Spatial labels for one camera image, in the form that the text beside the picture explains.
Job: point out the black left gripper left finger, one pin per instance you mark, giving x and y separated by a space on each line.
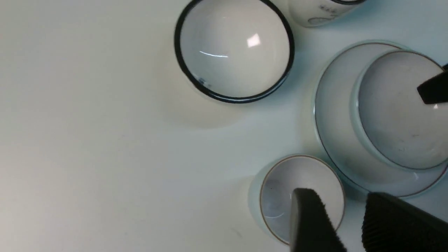
311 229

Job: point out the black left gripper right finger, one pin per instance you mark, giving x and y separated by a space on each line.
393 225

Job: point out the small pale cup brown rim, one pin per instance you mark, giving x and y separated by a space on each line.
270 193

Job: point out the pale blue bowl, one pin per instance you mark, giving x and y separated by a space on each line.
389 116

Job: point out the pale blue plate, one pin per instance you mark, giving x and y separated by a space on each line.
332 107

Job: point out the white bowl black rim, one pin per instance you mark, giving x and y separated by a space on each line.
234 51

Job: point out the white cup bicycle print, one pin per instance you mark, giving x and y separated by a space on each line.
313 13

